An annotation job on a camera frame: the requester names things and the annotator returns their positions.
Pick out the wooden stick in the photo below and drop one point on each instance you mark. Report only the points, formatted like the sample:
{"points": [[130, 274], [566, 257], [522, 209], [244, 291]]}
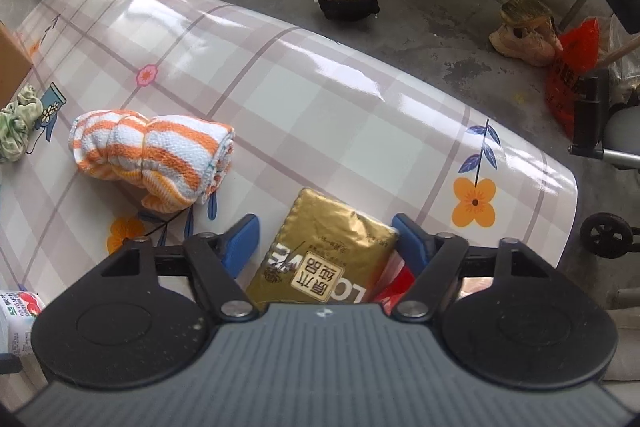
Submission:
{"points": [[620, 53]]}

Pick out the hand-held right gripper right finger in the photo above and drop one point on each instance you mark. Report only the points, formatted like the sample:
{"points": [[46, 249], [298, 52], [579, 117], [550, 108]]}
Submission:
{"points": [[407, 242]]}

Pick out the brown cardboard box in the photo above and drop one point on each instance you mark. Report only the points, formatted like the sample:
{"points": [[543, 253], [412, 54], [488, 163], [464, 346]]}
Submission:
{"points": [[10, 67]]}

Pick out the gold foil packet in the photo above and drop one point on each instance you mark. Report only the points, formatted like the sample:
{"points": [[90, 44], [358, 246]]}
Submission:
{"points": [[325, 237]]}

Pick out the green scrunchie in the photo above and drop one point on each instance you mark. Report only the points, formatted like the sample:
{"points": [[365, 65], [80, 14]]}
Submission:
{"points": [[17, 127]]}

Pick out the small black wheel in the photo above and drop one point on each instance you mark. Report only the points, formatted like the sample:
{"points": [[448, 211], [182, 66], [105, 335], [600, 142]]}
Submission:
{"points": [[607, 234]]}

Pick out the white packet with red print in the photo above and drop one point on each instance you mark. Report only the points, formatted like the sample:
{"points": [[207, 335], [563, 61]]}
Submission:
{"points": [[17, 317]]}

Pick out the gold textured object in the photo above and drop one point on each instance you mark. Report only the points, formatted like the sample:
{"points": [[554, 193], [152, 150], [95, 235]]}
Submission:
{"points": [[525, 9]]}

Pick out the red plastic bag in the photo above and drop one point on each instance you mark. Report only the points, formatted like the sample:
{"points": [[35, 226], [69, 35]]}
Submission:
{"points": [[570, 82]]}

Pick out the orange striped towel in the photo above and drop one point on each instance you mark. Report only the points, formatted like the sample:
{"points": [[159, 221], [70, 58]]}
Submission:
{"points": [[150, 152]]}

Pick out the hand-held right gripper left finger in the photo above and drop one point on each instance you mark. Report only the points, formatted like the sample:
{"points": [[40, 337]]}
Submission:
{"points": [[244, 239]]}

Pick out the beige cloth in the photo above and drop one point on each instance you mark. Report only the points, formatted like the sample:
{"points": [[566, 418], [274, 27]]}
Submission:
{"points": [[625, 337]]}

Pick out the beige sneaker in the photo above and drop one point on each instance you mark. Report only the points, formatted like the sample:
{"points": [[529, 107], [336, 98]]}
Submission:
{"points": [[522, 43]]}

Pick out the red and white packet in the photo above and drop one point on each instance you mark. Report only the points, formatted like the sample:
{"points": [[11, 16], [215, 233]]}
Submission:
{"points": [[392, 289]]}

